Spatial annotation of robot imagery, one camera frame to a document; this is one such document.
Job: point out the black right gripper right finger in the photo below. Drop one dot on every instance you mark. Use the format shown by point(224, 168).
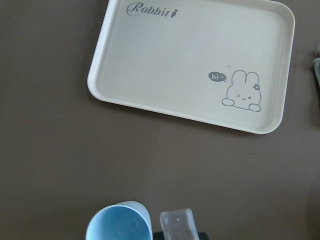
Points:
point(203, 236)

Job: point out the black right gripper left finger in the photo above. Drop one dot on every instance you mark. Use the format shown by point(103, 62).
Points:
point(158, 235)

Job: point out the light blue plastic cup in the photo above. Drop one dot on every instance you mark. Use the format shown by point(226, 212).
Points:
point(129, 220)

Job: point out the cream rabbit tray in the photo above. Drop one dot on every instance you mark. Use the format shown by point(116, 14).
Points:
point(221, 62)

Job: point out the grey folded cloth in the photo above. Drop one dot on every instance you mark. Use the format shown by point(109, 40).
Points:
point(316, 67)

